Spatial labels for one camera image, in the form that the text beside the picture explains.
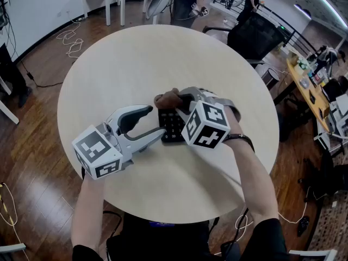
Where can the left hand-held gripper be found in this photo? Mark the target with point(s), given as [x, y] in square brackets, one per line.
[95, 151]

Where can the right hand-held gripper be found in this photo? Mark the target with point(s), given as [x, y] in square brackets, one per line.
[206, 124]

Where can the brown cloth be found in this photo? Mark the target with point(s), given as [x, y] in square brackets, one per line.
[166, 99]

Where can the black calculator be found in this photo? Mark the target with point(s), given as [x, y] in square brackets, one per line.
[170, 126]

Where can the person's left forearm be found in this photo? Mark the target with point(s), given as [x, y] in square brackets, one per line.
[88, 213]

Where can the person's right forearm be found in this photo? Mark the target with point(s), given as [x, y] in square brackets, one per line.
[253, 178]

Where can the black wristband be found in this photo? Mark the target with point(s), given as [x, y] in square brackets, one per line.
[248, 140]

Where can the metal trash bin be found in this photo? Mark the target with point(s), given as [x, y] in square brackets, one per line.
[267, 77]

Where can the black mesh office chair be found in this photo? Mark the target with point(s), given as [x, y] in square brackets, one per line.
[255, 37]

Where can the blue badge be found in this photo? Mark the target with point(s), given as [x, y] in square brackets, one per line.
[161, 224]

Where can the potted white flower plant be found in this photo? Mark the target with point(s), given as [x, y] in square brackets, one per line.
[302, 64]

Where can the yellow oval table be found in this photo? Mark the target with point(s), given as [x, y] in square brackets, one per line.
[308, 95]

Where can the person's black shirt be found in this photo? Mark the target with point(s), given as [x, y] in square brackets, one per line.
[176, 243]

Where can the black metal railing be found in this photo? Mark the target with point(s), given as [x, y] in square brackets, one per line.
[295, 34]

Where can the white power strip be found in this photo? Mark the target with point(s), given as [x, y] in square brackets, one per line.
[81, 18]

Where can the white metal shelf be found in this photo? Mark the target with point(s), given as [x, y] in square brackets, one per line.
[322, 140]

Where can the black headrest office chair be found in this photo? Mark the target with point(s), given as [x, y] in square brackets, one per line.
[333, 90]

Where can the black battery pack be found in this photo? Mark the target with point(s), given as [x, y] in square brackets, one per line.
[230, 251]

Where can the long fluorescent light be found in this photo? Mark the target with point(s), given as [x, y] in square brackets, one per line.
[329, 7]

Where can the black power strip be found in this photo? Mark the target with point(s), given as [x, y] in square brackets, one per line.
[303, 226]

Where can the white frame desk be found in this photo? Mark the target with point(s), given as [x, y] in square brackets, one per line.
[8, 113]

